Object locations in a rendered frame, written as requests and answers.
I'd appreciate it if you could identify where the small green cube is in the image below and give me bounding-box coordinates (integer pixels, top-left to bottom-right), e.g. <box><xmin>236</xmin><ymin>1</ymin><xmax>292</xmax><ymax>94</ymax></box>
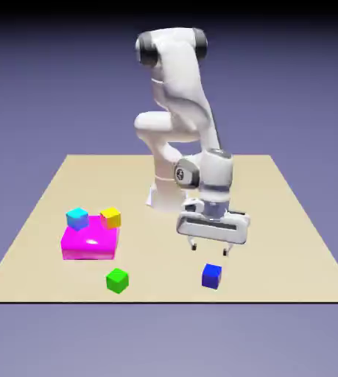
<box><xmin>105</xmin><ymin>267</ymin><xmax>130</xmax><ymax>295</ymax></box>

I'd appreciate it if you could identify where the small cyan cube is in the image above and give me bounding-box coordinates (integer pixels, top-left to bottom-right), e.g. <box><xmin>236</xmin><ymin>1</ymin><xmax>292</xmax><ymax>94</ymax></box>
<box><xmin>66</xmin><ymin>207</ymin><xmax>90</xmax><ymax>232</ymax></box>

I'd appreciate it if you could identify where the small blue cube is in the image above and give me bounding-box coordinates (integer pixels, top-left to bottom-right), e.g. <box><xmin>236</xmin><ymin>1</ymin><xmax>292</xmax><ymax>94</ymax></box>
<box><xmin>201</xmin><ymin>263</ymin><xmax>223</xmax><ymax>290</ymax></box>

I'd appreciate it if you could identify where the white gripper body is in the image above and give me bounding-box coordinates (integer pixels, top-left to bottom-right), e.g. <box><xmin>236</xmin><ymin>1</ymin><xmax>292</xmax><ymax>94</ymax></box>
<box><xmin>176</xmin><ymin>210</ymin><xmax>251</xmax><ymax>245</ymax></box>

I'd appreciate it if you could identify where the small yellow cube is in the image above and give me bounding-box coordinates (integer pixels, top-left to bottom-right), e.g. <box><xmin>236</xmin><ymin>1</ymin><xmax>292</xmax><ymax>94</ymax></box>
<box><xmin>99</xmin><ymin>206</ymin><xmax>122</xmax><ymax>230</ymax></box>

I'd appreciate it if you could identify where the large magenta box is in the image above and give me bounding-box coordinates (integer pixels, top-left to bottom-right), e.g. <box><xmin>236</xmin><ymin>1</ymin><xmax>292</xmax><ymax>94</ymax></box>
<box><xmin>60</xmin><ymin>215</ymin><xmax>120</xmax><ymax>261</ymax></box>

